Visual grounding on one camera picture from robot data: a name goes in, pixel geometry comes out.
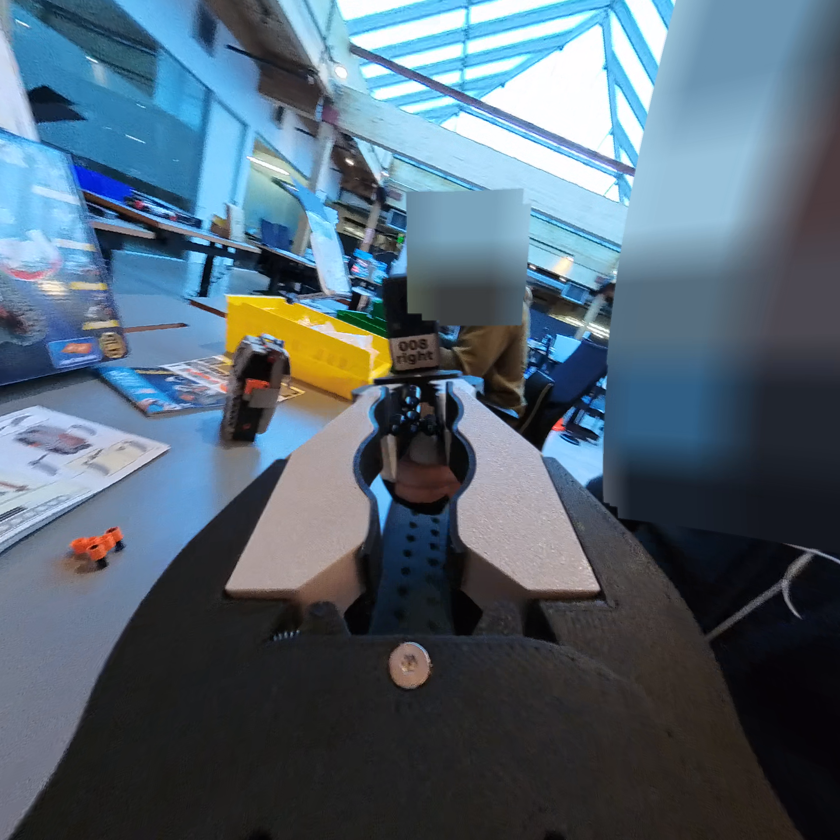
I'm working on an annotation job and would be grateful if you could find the grey black toy vehicle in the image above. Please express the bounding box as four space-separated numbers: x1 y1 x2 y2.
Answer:
220 332 292 445

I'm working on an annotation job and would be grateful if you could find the blue toy box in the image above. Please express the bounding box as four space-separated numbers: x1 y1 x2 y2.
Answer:
0 128 131 387

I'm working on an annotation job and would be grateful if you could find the white tilted board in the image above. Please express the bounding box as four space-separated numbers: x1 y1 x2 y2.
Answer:
289 177 353 298

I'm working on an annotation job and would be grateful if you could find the person's black shirt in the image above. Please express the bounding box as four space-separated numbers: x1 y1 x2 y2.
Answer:
584 472 840 840

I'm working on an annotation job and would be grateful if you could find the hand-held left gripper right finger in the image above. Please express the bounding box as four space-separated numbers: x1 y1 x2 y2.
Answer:
446 378 602 618

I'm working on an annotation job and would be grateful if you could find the long wooden desk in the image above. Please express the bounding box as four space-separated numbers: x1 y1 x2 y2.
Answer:
79 189 322 299

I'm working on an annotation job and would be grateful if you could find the white cord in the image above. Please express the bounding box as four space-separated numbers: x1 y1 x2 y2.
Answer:
704 550 840 642

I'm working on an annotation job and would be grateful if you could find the black office chair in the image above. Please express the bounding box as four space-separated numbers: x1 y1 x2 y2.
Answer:
525 338 610 450

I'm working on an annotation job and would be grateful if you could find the blue cover manual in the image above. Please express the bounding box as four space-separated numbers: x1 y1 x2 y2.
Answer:
98 354 306 418

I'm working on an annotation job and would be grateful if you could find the black studded panel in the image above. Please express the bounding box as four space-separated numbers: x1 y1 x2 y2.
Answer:
367 499 458 636

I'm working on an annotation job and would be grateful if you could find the person's right hand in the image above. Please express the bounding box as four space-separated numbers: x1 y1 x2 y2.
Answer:
392 451 464 505

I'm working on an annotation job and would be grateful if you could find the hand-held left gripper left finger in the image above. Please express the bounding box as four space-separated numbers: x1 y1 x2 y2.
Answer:
224 386 387 634

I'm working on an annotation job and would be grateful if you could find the black connector cluster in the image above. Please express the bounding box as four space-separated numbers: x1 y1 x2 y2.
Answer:
387 387 448 441

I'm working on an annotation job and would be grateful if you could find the yellow plastic bin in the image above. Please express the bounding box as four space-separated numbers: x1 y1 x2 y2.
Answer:
225 293 393 401

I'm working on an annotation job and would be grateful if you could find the green plastic bin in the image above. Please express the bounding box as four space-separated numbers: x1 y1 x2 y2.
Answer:
336 307 396 340

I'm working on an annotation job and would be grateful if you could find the orange connector piece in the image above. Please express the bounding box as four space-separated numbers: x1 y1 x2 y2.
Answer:
69 525 127 571

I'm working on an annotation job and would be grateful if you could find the open instruction booklet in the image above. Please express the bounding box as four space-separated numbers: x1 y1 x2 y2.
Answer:
0 405 172 553

